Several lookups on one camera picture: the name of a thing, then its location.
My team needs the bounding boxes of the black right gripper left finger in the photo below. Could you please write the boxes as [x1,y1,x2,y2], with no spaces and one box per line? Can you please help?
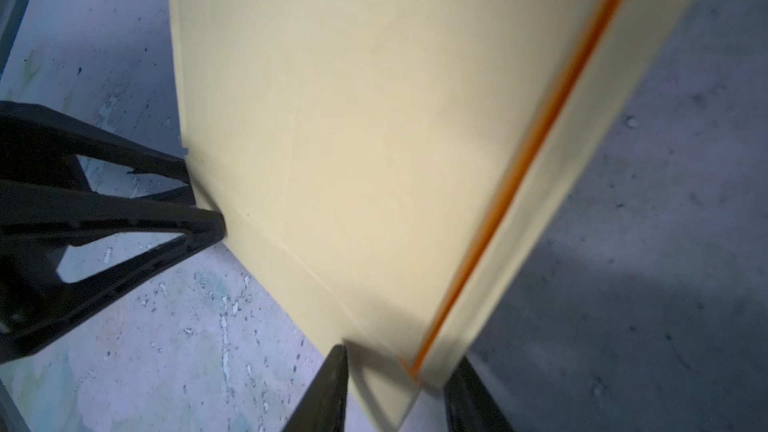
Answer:
[283,344,349,432]

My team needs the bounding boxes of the yellow paper box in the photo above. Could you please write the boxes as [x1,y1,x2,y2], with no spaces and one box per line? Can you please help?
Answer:
[169,0,692,431]

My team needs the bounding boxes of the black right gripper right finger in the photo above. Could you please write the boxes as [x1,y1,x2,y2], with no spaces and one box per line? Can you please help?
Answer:
[443,357,514,432]

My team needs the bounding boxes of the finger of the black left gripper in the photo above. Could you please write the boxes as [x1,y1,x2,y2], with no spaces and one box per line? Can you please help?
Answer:
[1,181,225,363]
[1,101,195,204]

